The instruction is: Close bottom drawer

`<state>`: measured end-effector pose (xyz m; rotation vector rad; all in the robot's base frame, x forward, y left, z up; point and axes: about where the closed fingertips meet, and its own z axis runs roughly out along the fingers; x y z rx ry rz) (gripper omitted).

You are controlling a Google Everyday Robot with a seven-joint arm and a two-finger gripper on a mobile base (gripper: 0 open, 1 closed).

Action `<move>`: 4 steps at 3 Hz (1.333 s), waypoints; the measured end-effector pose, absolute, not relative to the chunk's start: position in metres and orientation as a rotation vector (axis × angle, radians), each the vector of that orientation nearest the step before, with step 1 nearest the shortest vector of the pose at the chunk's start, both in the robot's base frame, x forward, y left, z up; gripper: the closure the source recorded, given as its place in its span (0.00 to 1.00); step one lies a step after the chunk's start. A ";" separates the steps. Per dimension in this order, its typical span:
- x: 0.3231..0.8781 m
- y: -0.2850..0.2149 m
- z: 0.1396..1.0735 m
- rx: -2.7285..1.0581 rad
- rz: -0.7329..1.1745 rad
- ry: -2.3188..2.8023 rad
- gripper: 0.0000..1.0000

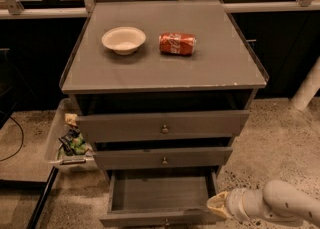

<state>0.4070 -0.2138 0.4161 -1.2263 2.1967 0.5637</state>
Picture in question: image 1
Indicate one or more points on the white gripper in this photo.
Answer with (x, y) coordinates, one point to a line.
(234, 201)

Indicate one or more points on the grey bottom drawer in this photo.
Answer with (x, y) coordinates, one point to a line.
(160, 197)

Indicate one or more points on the grey drawer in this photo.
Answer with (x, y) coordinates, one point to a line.
(161, 126)
(162, 158)
(160, 197)

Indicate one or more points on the grey middle drawer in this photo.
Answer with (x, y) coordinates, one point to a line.
(162, 158)

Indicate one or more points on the grey wooden drawer cabinet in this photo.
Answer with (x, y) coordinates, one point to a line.
(222, 74)

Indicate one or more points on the grey top drawer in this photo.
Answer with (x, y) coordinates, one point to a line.
(161, 126)

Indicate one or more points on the green snack bag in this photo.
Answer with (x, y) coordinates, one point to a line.
(73, 143)

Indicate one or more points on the clear plastic storage bin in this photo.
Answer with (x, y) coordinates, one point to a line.
(54, 153)

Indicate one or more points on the red cola can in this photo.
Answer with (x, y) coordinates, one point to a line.
(177, 43)

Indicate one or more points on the tan crumpled wrapper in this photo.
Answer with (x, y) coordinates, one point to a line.
(70, 119)

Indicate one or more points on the black floor bar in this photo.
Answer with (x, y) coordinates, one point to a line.
(42, 199)

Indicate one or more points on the white paper bowl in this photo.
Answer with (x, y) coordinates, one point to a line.
(123, 40)

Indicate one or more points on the white pipe post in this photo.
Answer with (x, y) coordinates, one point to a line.
(308, 88)

